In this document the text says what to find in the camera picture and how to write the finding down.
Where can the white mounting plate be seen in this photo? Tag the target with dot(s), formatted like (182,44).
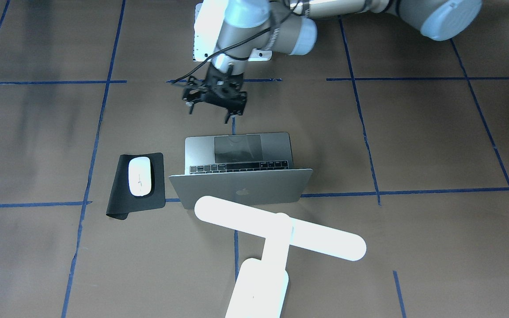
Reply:
(211,15)

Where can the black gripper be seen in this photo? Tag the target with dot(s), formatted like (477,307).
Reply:
(217,79)

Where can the white computer mouse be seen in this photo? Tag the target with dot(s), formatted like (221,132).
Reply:
(140,176)

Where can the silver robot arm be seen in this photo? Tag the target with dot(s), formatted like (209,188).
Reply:
(227,34)

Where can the grey laptop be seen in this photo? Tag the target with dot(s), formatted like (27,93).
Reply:
(249,169)

